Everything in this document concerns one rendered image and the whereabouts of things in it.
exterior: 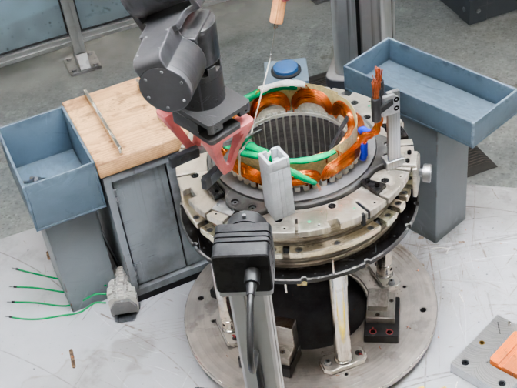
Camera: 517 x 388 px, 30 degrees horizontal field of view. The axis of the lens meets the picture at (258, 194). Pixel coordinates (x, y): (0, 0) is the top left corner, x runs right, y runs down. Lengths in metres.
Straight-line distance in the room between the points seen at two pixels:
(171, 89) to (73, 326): 0.65
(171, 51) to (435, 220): 0.70
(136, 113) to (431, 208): 0.49
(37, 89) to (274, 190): 2.56
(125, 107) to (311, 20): 2.35
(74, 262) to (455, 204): 0.62
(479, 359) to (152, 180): 0.54
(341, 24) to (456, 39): 1.95
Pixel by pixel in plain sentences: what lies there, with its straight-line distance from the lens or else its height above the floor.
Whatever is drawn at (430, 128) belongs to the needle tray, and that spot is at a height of 1.02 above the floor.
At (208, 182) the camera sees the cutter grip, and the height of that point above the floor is 1.17.
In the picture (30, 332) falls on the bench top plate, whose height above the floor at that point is 0.78.
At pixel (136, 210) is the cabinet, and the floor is 0.95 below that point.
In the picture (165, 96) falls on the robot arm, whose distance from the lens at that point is 1.02.
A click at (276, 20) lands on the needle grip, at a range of 1.17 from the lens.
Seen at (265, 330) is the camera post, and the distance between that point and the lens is 0.78.
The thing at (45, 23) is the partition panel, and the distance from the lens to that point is 3.64.
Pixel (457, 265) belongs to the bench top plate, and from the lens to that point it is 1.58.
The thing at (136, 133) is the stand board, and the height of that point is 1.07.
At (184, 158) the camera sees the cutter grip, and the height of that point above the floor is 1.17.
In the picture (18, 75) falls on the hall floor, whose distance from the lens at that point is 3.79.
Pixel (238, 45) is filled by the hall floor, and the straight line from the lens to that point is 3.69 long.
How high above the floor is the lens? 1.88
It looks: 40 degrees down
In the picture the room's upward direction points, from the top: 8 degrees counter-clockwise
